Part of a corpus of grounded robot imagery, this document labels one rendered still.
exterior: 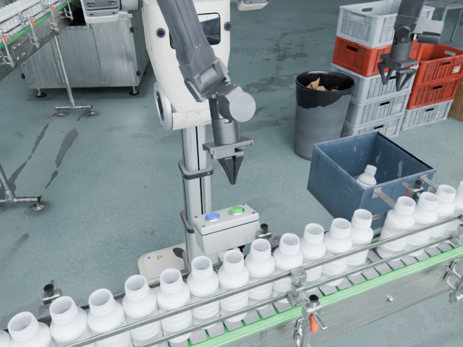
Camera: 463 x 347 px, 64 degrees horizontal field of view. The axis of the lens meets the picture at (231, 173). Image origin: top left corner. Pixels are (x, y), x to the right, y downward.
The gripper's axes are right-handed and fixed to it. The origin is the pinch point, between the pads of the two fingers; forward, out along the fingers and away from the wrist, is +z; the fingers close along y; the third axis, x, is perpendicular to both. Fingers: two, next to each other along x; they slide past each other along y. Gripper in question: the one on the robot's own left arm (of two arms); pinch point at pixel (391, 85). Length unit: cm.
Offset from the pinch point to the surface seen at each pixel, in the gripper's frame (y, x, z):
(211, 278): -44, 79, 8
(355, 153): 15.4, -5.2, 36.2
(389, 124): 132, -147, 109
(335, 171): 0.7, 16.7, 29.9
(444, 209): -46, 23, 10
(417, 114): 139, -187, 111
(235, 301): -47, 76, 14
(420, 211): -45, 29, 9
